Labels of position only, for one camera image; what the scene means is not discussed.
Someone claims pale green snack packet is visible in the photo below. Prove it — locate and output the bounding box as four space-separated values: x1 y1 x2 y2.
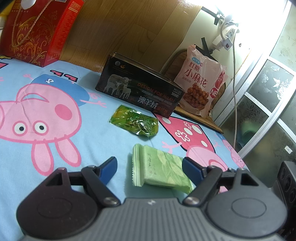
132 144 193 194

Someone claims dark green pickle packet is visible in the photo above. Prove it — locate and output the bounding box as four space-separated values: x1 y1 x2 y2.
109 105 159 137

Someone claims Peppa Pig bed sheet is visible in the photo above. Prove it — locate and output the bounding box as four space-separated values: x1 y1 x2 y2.
1 56 244 240

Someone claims sliding glass door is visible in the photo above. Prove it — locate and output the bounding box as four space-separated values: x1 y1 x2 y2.
214 1 295 186

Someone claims black speaker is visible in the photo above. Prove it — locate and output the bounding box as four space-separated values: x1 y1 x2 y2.
272 161 295 210

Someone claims pink twisted-dough snack bag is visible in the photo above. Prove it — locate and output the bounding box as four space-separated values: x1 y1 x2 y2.
174 45 228 117

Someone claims black cardboard box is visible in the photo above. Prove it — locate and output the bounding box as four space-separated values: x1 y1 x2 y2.
95 52 185 118

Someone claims brown wooden chair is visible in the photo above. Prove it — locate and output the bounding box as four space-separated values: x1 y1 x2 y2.
161 49 226 133

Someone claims white power strip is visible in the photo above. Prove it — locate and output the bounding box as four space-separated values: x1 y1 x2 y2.
212 16 239 51

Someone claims red gift box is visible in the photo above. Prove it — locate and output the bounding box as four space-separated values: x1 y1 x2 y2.
1 0 84 67

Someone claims pastel unicorn plush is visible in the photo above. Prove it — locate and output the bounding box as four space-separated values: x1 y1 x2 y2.
21 0 36 10

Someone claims white power cable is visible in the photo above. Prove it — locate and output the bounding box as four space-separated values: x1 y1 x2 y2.
219 16 239 149

